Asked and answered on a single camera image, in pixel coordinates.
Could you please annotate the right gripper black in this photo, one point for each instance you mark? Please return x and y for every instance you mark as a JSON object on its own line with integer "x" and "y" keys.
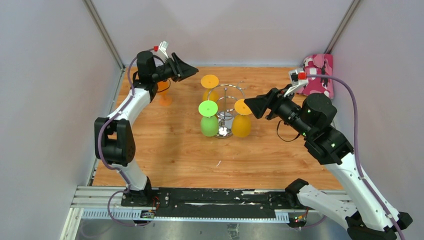
{"x": 258, "y": 105}

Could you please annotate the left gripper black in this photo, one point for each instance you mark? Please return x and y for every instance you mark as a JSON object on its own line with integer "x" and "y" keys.
{"x": 179, "y": 70}

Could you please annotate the orange wine glass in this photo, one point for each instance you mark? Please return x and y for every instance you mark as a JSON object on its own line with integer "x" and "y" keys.
{"x": 163, "y": 89}

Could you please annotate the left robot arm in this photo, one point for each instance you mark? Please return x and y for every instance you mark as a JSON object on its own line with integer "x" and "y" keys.
{"x": 115, "y": 145}

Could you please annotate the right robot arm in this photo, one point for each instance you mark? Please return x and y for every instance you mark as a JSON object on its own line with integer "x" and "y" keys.
{"x": 368, "y": 216}

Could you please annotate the yellow wine glass front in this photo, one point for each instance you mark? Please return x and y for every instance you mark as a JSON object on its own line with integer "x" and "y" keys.
{"x": 241, "y": 125}

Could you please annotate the yellow wine glass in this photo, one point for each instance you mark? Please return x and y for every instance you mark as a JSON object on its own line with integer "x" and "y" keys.
{"x": 241, "y": 125}
{"x": 209, "y": 82}

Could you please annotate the yellow wine glass rear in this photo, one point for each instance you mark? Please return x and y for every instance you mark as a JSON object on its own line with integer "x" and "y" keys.
{"x": 209, "y": 82}

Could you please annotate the chrome wine glass rack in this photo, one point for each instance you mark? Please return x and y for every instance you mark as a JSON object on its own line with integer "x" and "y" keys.
{"x": 225, "y": 114}

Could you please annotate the green wine glass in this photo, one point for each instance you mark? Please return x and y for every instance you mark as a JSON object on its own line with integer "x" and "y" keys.
{"x": 209, "y": 124}

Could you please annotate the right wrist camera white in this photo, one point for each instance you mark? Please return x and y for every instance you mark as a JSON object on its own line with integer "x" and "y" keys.
{"x": 298, "y": 79}

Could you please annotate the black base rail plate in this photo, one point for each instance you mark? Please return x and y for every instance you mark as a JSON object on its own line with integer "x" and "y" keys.
{"x": 215, "y": 203}

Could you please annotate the aluminium frame rail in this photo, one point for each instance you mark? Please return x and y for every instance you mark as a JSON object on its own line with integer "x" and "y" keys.
{"x": 100, "y": 202}

